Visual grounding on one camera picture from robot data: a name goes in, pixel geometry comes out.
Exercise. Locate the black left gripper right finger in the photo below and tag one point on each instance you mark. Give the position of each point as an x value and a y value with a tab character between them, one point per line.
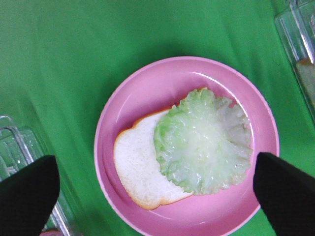
286	195

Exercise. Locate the green tablecloth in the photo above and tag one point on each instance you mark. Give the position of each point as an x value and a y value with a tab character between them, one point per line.
60	60

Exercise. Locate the bread slice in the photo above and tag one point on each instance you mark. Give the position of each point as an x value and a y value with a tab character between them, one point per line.
306	71
137	167

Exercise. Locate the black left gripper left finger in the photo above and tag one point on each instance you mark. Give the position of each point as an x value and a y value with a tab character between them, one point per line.
28	197

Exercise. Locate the pink round plate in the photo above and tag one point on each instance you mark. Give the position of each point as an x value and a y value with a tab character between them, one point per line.
160	85

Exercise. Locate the green lettuce leaf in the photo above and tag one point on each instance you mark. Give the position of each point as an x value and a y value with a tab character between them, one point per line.
203	143

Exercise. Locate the bacon strip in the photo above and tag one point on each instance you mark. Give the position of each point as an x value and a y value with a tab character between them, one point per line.
52	232

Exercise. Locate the right clear plastic tray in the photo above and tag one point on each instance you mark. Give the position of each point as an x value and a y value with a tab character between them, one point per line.
296	29

